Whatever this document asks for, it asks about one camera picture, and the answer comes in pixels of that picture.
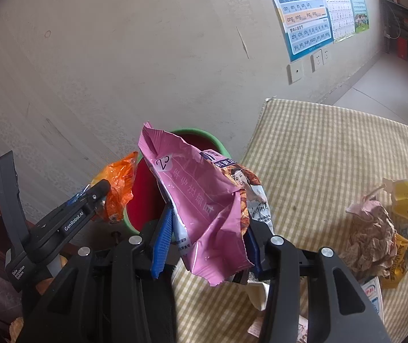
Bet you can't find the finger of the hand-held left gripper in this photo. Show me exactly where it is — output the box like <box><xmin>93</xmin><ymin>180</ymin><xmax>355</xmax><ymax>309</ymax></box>
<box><xmin>62</xmin><ymin>180</ymin><xmax>112</xmax><ymax>213</ymax></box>

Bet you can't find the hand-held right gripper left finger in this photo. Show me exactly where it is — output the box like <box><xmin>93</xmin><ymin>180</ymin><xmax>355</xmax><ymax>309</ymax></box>
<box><xmin>18</xmin><ymin>204</ymin><xmax>178</xmax><ymax>343</ymax></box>

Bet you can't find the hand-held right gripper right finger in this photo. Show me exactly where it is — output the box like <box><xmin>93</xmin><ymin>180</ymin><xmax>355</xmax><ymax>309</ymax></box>
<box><xmin>232</xmin><ymin>219</ymin><xmax>392</xmax><ymax>343</ymax></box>

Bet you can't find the orange plastic wrapper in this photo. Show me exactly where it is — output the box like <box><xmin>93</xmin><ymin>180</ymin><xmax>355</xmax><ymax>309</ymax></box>
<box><xmin>91</xmin><ymin>151</ymin><xmax>139</xmax><ymax>223</ymax></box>

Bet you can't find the red bin with green rim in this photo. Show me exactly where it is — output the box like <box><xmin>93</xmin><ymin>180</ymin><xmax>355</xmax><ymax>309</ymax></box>
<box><xmin>123</xmin><ymin>127</ymin><xmax>226</xmax><ymax>237</ymax></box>

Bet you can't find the pink snack bag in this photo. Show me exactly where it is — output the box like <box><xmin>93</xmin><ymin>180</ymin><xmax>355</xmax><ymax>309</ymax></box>
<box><xmin>138</xmin><ymin>121</ymin><xmax>274</xmax><ymax>287</ymax></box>

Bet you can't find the red white paper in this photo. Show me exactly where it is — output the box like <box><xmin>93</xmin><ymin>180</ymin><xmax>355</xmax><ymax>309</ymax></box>
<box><xmin>343</xmin><ymin>204</ymin><xmax>399</xmax><ymax>279</ymax></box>

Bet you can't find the white paper scrap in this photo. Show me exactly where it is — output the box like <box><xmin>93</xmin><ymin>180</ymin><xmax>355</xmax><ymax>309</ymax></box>
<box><xmin>247</xmin><ymin>280</ymin><xmax>271</xmax><ymax>311</ymax></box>

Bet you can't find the yellow checked mat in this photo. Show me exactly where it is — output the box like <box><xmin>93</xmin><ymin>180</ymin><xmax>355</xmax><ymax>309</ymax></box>
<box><xmin>170</xmin><ymin>98</ymin><xmax>408</xmax><ymax>343</ymax></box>

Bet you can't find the white printed carton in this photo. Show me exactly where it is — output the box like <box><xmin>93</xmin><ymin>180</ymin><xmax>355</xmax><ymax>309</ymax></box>
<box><xmin>361</xmin><ymin>276</ymin><xmax>385</xmax><ymax>321</ymax></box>

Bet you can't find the yellow brown snack wrapper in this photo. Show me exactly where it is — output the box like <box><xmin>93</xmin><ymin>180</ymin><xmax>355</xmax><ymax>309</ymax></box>
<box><xmin>381</xmin><ymin>234</ymin><xmax>408</xmax><ymax>290</ymax></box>

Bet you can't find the yellow white snack wrapper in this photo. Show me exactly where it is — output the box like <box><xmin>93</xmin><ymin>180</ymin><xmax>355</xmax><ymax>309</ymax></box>
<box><xmin>383</xmin><ymin>176</ymin><xmax>408</xmax><ymax>224</ymax></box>

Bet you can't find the white blank wall plate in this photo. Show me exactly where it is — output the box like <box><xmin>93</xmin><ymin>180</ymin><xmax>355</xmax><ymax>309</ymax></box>
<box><xmin>287</xmin><ymin>61</ymin><xmax>304</xmax><ymax>85</ymax></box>

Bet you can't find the blue bordered wall poster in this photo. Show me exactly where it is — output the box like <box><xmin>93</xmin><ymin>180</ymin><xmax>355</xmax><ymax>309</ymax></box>
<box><xmin>261</xmin><ymin>0</ymin><xmax>334</xmax><ymax>63</ymax></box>

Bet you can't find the white chart wall poster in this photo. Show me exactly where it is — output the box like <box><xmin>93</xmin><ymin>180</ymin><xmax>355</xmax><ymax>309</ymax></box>
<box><xmin>316</xmin><ymin>0</ymin><xmax>355</xmax><ymax>43</ymax></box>

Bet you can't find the green blue wall poster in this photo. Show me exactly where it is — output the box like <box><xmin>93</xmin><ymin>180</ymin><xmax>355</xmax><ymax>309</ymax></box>
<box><xmin>343</xmin><ymin>0</ymin><xmax>371</xmax><ymax>34</ymax></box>

